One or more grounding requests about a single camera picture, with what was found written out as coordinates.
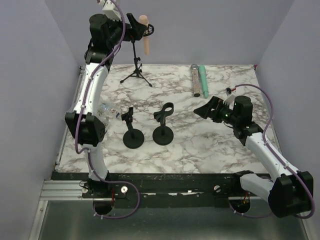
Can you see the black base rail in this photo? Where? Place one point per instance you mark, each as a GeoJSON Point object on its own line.
{"type": "Point", "coordinates": [159, 190]}

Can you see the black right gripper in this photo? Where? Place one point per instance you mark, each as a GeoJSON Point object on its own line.
{"type": "Point", "coordinates": [204, 110]}

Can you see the rhinestone microphone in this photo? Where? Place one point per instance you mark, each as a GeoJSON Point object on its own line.
{"type": "Point", "coordinates": [194, 69]}

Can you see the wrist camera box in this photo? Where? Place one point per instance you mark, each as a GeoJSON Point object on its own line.
{"type": "Point", "coordinates": [110, 10]}
{"type": "Point", "coordinates": [230, 95]}

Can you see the green microphone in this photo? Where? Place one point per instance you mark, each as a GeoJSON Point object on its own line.
{"type": "Point", "coordinates": [203, 77]}

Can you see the black round-base stand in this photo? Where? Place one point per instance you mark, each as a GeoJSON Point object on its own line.
{"type": "Point", "coordinates": [133, 138]}
{"type": "Point", "coordinates": [163, 135]}

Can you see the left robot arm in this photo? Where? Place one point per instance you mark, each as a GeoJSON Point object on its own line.
{"type": "Point", "coordinates": [82, 121]}

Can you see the black tripod microphone stand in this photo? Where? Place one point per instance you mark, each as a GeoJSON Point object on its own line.
{"type": "Point", "coordinates": [137, 73]}

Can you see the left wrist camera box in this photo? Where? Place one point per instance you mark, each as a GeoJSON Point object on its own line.
{"type": "Point", "coordinates": [110, 10]}

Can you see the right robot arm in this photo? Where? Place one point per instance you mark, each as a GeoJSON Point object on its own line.
{"type": "Point", "coordinates": [289, 191]}

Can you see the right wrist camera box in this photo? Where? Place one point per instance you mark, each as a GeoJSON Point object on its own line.
{"type": "Point", "coordinates": [230, 95]}

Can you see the aluminium frame rail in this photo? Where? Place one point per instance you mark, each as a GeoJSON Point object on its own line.
{"type": "Point", "coordinates": [62, 190]}

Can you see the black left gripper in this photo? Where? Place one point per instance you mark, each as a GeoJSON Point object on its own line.
{"type": "Point", "coordinates": [133, 33]}

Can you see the clear plastic bag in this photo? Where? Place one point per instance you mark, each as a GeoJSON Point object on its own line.
{"type": "Point", "coordinates": [107, 112]}

